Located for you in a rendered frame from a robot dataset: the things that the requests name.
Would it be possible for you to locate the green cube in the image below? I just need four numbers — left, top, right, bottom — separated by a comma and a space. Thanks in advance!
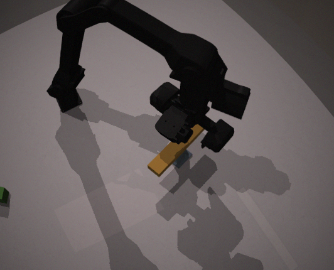
0, 186, 9, 204

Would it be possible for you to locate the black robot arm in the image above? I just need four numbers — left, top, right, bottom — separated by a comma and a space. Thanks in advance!
47, 0, 251, 144

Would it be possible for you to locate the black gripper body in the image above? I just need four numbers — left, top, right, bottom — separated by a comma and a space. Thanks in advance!
150, 82, 234, 153

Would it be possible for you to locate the tan rectangular bar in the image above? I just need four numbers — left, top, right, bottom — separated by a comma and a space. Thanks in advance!
148, 124, 204, 177

